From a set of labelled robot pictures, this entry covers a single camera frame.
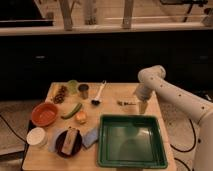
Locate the silver fork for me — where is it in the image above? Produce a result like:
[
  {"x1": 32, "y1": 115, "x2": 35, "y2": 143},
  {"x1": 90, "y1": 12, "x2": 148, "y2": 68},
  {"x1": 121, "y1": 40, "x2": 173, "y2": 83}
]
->
[{"x1": 117, "y1": 101, "x2": 136, "y2": 106}]

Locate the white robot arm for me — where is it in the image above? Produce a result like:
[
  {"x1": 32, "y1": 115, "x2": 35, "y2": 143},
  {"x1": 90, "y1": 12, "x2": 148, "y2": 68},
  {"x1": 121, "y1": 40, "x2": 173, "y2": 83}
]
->
[{"x1": 135, "y1": 65, "x2": 213, "y2": 171}]

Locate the green plastic tray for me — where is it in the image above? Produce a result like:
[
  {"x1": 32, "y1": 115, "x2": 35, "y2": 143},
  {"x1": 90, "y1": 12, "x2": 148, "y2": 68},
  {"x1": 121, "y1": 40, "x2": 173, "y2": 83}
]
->
[{"x1": 97, "y1": 115, "x2": 168, "y2": 169}]

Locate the blue cloth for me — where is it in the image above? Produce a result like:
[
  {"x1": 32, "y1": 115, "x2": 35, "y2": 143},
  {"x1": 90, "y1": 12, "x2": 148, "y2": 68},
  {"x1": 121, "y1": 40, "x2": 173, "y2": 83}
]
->
[{"x1": 82, "y1": 127, "x2": 99, "y2": 149}]

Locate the metal cup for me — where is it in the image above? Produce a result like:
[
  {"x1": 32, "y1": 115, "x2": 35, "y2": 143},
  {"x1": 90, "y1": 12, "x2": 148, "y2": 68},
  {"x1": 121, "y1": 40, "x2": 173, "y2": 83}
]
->
[{"x1": 78, "y1": 84, "x2": 89, "y2": 99}]

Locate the yellow onion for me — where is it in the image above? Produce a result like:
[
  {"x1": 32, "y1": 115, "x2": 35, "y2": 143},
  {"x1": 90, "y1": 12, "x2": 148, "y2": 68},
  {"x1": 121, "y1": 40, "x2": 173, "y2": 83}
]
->
[{"x1": 75, "y1": 111, "x2": 87, "y2": 124}]

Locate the green cucumber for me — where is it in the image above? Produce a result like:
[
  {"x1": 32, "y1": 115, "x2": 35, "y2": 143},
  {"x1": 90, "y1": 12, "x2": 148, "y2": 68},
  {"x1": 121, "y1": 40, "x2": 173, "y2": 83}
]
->
[{"x1": 61, "y1": 103, "x2": 82, "y2": 119}]

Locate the green cup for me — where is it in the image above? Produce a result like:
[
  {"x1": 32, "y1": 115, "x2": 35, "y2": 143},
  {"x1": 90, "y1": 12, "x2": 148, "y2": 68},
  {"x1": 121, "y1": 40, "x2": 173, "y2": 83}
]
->
[{"x1": 68, "y1": 80, "x2": 78, "y2": 94}]

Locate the dark brown plate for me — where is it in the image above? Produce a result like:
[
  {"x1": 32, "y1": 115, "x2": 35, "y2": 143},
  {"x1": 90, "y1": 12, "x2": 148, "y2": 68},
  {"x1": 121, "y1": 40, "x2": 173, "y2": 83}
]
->
[{"x1": 55, "y1": 131, "x2": 82, "y2": 158}]

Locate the wooden block sponge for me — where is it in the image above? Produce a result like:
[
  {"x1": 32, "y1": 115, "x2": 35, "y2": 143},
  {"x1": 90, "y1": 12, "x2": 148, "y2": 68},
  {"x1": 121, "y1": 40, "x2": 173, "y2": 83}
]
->
[{"x1": 62, "y1": 128, "x2": 78, "y2": 155}]

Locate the orange bowl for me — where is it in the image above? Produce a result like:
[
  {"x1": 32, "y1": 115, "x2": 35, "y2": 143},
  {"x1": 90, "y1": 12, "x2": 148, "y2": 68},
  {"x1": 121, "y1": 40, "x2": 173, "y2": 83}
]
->
[{"x1": 31, "y1": 102, "x2": 58, "y2": 127}]

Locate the white round container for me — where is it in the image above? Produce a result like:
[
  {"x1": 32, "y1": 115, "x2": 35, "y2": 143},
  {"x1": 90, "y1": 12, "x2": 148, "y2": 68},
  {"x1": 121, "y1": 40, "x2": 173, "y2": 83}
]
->
[{"x1": 26, "y1": 127, "x2": 47, "y2": 147}]

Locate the black cable right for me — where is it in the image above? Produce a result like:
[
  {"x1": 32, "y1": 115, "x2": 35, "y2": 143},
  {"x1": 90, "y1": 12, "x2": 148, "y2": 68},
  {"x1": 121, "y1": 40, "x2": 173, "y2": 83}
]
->
[{"x1": 170, "y1": 118, "x2": 198, "y2": 154}]

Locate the black cable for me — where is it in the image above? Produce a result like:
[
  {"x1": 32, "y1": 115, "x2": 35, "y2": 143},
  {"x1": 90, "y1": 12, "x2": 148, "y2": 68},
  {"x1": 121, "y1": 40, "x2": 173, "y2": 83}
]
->
[
  {"x1": 0, "y1": 114, "x2": 29, "y2": 162},
  {"x1": 170, "y1": 118, "x2": 198, "y2": 154}
]

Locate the black cable left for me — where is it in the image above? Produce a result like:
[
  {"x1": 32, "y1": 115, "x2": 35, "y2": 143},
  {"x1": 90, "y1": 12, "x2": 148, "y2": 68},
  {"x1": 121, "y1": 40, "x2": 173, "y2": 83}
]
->
[{"x1": 0, "y1": 114, "x2": 29, "y2": 162}]

